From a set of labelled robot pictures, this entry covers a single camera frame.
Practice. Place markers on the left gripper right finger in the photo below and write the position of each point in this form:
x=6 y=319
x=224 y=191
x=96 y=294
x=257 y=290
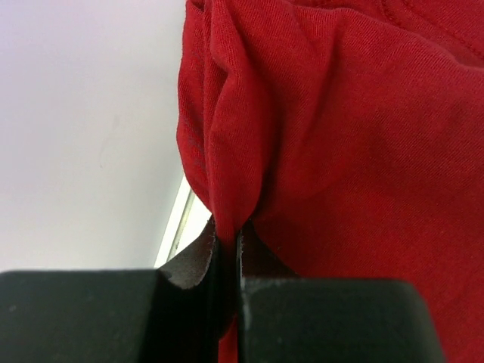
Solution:
x=283 y=317

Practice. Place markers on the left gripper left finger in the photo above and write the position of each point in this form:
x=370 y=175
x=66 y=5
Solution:
x=167 y=314

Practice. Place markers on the red t-shirt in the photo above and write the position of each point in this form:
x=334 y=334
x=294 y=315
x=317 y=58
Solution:
x=350 y=133

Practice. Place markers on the aluminium table rail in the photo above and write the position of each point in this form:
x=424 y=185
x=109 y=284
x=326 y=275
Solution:
x=176 y=223

